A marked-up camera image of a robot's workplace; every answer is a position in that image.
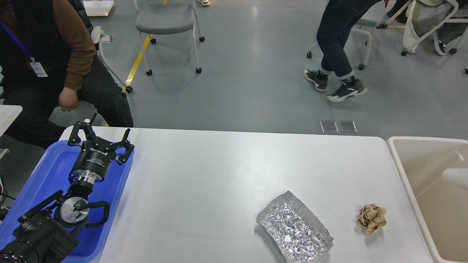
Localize white chair far right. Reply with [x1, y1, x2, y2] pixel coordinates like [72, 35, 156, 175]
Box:
[379, 0, 467, 56]

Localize standing person grey pants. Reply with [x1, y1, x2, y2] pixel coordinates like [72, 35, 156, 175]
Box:
[197, 0, 210, 7]

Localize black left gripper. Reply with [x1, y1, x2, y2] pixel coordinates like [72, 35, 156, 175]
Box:
[68, 112, 136, 182]

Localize grey white rolling chair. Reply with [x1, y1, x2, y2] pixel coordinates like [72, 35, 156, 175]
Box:
[306, 0, 385, 76]

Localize grey chair left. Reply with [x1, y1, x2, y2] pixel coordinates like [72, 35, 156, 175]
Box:
[133, 0, 205, 76]

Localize person in dark jeans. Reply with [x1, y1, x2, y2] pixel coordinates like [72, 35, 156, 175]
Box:
[304, 0, 378, 103]

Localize crumpled aluminium foil tray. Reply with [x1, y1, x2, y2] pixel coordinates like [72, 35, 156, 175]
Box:
[256, 191, 334, 263]

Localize crumpled brown paper ball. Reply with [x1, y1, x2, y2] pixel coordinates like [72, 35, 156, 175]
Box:
[356, 203, 387, 236]

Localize blue plastic tray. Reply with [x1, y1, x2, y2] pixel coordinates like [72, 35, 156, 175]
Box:
[0, 141, 133, 263]

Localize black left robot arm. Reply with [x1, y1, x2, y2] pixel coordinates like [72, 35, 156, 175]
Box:
[1, 117, 135, 263]

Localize metal floor socket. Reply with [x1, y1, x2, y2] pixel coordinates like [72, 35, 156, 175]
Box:
[320, 121, 338, 133]
[339, 121, 358, 133]

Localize metal floor socket left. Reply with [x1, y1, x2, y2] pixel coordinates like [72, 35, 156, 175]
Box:
[320, 121, 338, 133]

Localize seated person brown sleeve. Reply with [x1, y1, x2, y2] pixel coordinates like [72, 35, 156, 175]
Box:
[0, 0, 134, 149]

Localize white board on floor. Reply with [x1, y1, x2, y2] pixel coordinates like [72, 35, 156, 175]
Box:
[83, 0, 114, 17]

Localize beige plastic bin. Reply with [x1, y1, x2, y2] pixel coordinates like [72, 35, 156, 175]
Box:
[387, 137, 468, 263]

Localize white paper cup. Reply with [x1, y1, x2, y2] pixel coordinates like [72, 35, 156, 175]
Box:
[442, 168, 468, 190]

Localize white side table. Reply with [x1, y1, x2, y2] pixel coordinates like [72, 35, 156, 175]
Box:
[0, 104, 23, 160]

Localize metal floor socket right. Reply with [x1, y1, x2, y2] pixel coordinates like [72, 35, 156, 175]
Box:
[339, 121, 358, 133]

